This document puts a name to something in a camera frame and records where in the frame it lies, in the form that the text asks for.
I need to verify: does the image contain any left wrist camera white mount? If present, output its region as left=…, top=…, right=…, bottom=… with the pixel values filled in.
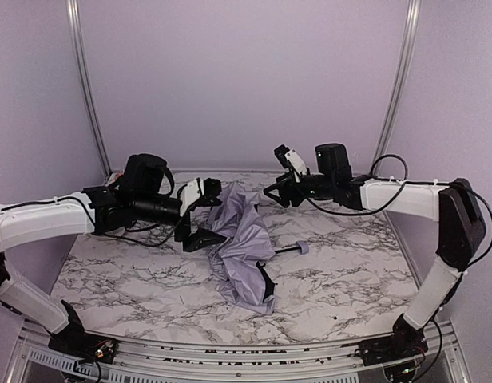
left=177, top=177, right=204, bottom=216

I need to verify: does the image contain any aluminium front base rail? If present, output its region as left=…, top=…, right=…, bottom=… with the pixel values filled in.
left=5, top=321, right=471, bottom=382

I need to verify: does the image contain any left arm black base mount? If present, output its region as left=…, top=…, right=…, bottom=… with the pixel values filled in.
left=48, top=300, right=118, bottom=364

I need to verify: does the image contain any left aluminium frame post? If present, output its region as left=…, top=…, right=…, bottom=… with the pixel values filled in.
left=65, top=0, right=112, bottom=176

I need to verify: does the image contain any aluminium frame post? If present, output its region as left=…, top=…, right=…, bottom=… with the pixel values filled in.
left=65, top=0, right=112, bottom=176
left=374, top=0, right=422, bottom=159

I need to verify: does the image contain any lavender folding umbrella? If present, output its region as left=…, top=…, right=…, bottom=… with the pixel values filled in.
left=205, top=181, right=309, bottom=314

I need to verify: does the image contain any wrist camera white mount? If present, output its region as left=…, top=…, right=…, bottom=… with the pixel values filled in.
left=177, top=177, right=204, bottom=216
left=274, top=144, right=310, bottom=183

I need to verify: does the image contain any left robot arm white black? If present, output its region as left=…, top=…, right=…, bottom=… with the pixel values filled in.
left=0, top=153, right=226, bottom=344

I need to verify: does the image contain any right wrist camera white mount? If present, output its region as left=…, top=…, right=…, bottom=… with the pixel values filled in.
left=274, top=144, right=310, bottom=183

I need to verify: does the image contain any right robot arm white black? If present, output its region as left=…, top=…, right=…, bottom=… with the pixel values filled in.
left=264, top=143, right=489, bottom=343

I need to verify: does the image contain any right aluminium frame post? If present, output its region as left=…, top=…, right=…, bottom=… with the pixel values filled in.
left=374, top=0, right=422, bottom=159

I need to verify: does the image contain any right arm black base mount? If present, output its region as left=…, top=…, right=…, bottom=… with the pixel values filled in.
left=355, top=335, right=428, bottom=366

